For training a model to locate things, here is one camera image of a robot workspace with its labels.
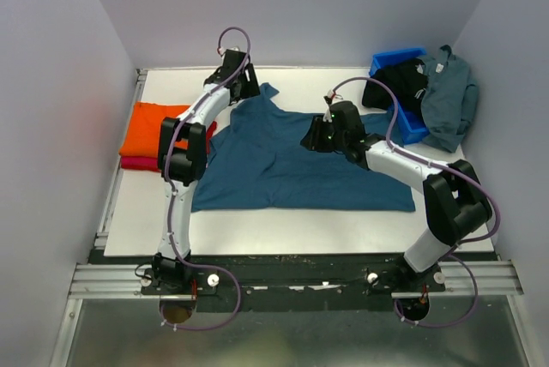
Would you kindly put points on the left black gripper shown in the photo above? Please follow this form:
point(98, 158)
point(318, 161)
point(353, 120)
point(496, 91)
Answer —
point(249, 87)

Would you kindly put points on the blue plastic bin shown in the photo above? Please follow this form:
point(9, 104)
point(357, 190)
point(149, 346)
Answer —
point(411, 127)

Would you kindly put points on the teal blue t shirt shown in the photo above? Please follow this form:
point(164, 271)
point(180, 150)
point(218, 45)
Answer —
point(257, 162)

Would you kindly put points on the aluminium frame rail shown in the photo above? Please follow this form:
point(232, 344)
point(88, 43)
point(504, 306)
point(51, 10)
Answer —
point(95, 279)

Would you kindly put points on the grey blue t shirt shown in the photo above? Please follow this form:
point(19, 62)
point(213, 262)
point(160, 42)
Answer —
point(449, 103)

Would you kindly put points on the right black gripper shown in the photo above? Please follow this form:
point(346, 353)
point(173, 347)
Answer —
point(312, 138)

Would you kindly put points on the pink t shirt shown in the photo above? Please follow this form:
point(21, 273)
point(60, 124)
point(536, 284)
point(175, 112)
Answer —
point(145, 163)

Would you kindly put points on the orange t shirt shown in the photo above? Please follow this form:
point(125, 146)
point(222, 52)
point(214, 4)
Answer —
point(143, 134)

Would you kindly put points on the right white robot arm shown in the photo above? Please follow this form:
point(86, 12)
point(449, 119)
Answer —
point(454, 204)

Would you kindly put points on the black t shirt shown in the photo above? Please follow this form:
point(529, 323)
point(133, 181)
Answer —
point(406, 80)

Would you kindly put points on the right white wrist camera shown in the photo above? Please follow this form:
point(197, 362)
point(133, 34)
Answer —
point(330, 98)

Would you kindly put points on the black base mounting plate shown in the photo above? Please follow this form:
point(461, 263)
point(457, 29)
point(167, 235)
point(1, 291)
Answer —
point(284, 283)

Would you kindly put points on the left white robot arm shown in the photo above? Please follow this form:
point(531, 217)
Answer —
point(182, 159)

